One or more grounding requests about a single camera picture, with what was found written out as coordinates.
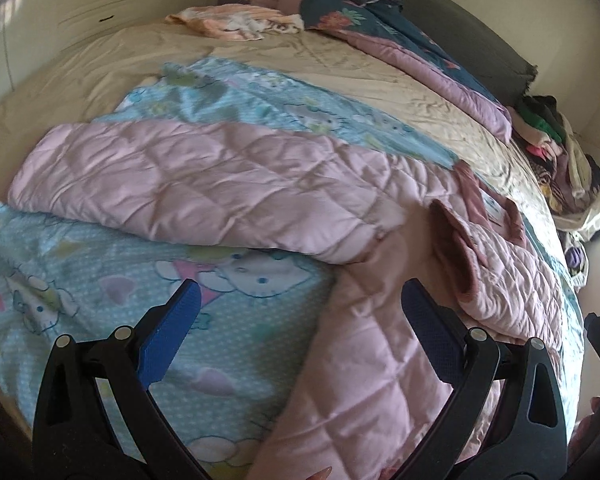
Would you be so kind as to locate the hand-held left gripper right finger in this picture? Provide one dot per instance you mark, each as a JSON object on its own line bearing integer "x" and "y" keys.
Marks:
{"x": 430, "y": 330}

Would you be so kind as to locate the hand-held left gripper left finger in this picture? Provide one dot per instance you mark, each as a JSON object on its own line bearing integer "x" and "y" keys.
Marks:
{"x": 172, "y": 330}

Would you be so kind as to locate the pink quilted jacket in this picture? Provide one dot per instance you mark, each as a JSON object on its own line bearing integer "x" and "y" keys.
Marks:
{"x": 205, "y": 180}

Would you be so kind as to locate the bag of clothes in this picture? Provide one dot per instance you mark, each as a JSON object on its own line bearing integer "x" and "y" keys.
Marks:
{"x": 575, "y": 260}

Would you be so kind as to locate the pile of clothes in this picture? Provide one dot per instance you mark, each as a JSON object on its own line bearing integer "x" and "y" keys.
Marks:
{"x": 565, "y": 160}

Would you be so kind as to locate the blue cartoon print blanket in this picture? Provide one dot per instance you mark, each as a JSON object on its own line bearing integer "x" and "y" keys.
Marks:
{"x": 260, "y": 340}

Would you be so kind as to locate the bed with beige sheet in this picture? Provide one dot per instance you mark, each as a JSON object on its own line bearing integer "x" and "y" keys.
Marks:
{"x": 355, "y": 70}

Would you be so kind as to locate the grey headboard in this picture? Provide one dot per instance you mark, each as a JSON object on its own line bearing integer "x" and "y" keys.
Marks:
{"x": 480, "y": 45}

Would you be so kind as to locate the dark floral quilt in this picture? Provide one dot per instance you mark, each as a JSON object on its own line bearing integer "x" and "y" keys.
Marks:
{"x": 395, "y": 25}

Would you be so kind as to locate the orange and white cloth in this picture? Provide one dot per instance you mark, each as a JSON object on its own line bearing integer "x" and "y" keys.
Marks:
{"x": 220, "y": 22}

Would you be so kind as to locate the cream wardrobe with drawers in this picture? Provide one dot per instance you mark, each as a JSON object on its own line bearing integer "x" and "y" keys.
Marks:
{"x": 105, "y": 0}

